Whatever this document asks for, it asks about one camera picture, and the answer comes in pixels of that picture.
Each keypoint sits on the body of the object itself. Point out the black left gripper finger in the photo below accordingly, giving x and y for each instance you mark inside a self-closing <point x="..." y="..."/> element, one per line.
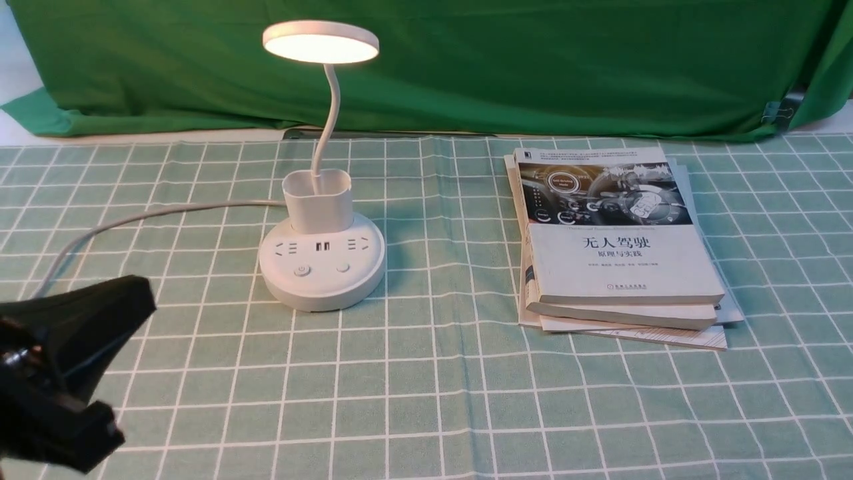
<point x="82" y="331"/>

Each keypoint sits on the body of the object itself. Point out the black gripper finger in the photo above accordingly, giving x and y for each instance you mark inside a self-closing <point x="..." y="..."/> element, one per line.
<point x="55" y="429"/>

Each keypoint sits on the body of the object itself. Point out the white desk lamp with sockets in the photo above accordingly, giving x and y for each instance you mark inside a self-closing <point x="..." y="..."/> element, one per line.
<point x="324" y="257"/>

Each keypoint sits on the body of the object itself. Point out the green backdrop cloth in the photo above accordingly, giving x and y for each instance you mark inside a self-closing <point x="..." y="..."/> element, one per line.
<point x="681" y="69"/>

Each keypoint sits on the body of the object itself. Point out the green checkered tablecloth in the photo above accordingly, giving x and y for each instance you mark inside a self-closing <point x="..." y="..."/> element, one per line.
<point x="433" y="377"/>

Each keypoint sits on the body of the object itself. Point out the top book with car cover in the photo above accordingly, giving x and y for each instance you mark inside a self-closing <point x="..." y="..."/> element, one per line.
<point x="620" y="253"/>

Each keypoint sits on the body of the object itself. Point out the bottom thin white book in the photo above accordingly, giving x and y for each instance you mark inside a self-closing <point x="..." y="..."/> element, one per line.
<point x="602" y="320"/>

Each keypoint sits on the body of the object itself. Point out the black binder clip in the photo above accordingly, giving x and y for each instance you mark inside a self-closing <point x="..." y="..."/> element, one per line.
<point x="779" y="114"/>

